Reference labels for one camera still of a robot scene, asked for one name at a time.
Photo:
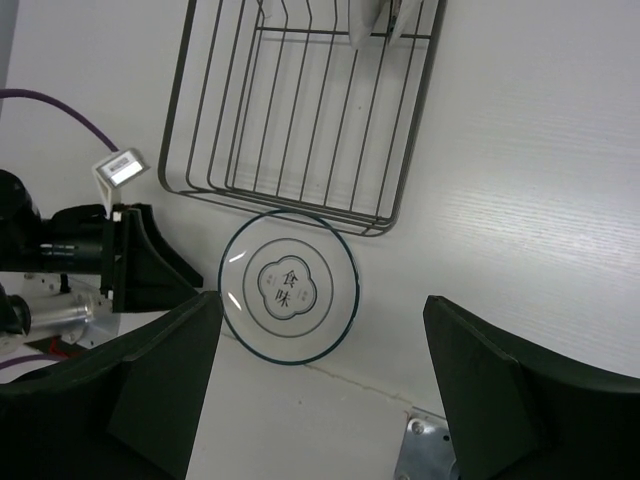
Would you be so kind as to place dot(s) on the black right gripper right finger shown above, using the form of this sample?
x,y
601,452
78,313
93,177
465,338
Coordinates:
x,y
517,410

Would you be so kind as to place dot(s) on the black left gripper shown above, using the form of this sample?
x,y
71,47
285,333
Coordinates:
x,y
146,274

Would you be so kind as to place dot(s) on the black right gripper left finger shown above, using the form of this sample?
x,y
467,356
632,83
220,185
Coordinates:
x,y
128,409

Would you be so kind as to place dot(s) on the white plate thin green rim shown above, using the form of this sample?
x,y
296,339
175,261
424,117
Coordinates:
x,y
290,287

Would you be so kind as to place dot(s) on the orange sunburst plate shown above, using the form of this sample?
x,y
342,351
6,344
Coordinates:
x,y
363,16

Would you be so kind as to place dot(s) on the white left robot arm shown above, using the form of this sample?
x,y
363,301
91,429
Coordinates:
x,y
84,267

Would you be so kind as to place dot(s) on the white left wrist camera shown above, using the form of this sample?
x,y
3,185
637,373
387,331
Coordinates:
x,y
115,171

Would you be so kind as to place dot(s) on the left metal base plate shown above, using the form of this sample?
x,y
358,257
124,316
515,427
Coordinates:
x,y
68,308

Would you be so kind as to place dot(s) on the metal base plate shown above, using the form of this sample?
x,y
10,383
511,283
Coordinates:
x,y
68,308
426,451

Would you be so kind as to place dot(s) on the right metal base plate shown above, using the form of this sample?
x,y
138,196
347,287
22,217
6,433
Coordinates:
x,y
426,451

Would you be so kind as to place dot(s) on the grey wire dish rack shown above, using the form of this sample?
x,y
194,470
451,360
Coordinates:
x,y
272,108

